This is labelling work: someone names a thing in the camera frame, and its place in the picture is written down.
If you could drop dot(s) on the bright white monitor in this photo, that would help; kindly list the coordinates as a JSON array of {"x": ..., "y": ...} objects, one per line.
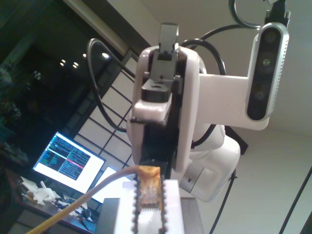
[{"x": 109, "y": 192}]

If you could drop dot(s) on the black keyboard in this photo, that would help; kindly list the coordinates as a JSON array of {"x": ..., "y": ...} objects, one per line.
[{"x": 89, "y": 225}]

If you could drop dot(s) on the white grid sliding screen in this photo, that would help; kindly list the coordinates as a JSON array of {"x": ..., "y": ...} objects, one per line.
[{"x": 114, "y": 85}]

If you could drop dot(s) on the monitor with terminal windows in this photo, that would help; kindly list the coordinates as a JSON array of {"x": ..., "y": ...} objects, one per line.
[{"x": 73, "y": 170}]

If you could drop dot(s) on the white paper clutter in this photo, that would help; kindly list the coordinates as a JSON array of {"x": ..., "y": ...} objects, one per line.
[{"x": 41, "y": 192}]

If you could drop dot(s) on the dark cluttered desk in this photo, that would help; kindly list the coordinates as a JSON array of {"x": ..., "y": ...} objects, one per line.
[{"x": 36, "y": 219}]

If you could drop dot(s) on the dark leafy plant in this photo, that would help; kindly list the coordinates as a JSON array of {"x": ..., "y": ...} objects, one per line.
[{"x": 9, "y": 109}]

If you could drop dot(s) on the camera bar on white bracket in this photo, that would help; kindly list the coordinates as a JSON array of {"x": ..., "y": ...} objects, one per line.
[{"x": 265, "y": 73}]

